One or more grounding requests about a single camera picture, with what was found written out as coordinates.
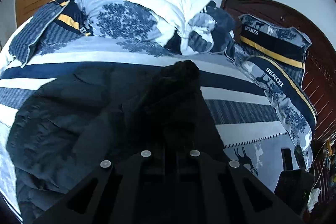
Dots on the lying blue HOMES pillow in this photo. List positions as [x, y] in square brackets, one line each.
[283, 98]

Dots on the blue striped bed blanket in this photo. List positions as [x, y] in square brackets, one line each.
[252, 129]

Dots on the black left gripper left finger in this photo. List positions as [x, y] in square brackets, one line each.
[131, 191]

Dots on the upright blue HOMES pillow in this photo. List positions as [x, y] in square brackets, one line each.
[287, 46]

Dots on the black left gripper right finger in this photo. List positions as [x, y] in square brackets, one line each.
[206, 189]

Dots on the dark red wooden headboard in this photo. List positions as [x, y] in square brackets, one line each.
[319, 78]

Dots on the blue white crumpled duvet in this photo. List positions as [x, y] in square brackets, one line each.
[157, 27]

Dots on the cluttered bedside nightstand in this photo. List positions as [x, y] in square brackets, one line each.
[311, 194]

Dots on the black smartphone on bed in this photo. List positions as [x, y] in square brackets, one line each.
[286, 159]

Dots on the black puffer jacket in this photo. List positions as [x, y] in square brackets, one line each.
[70, 126]

